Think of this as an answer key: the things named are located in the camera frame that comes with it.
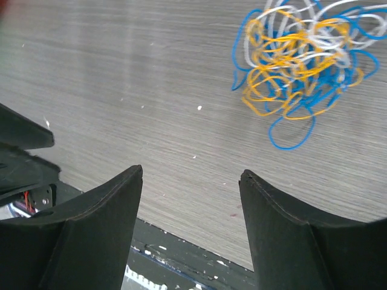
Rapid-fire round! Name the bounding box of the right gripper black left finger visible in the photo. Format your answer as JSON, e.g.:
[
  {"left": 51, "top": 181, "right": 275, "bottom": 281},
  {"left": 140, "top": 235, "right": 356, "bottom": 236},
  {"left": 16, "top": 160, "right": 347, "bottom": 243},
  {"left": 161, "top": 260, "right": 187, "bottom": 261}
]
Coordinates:
[{"left": 1, "top": 165, "right": 143, "bottom": 290}]

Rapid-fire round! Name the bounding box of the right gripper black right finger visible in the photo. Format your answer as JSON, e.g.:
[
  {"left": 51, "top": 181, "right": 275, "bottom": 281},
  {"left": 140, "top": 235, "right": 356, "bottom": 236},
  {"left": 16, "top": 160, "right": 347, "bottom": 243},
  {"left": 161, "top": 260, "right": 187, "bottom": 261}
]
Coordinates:
[{"left": 239, "top": 170, "right": 386, "bottom": 290}]

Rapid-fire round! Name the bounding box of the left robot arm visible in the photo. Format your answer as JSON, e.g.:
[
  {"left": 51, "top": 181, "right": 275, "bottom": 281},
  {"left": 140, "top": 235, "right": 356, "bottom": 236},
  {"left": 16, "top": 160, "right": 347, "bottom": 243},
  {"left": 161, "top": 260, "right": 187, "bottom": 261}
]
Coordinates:
[{"left": 1, "top": 105, "right": 60, "bottom": 211}]

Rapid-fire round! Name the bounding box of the white perforated cable duct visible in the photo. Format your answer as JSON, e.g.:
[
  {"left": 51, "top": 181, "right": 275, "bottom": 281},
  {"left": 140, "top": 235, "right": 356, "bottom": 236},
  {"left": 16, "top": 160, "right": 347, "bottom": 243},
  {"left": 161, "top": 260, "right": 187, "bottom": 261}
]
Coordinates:
[{"left": 122, "top": 265, "right": 167, "bottom": 290}]

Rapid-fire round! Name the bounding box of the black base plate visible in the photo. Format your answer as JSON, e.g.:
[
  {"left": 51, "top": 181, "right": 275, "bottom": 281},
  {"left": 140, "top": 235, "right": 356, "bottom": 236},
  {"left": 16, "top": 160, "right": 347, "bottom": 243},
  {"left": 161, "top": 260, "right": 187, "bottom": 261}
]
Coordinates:
[{"left": 54, "top": 181, "right": 258, "bottom": 290}]

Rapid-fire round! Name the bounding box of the white cable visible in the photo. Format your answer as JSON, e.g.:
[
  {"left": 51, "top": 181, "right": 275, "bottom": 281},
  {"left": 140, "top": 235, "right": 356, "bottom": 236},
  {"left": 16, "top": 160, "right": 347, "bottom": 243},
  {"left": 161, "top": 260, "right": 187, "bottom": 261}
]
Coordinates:
[{"left": 243, "top": 0, "right": 387, "bottom": 69}]

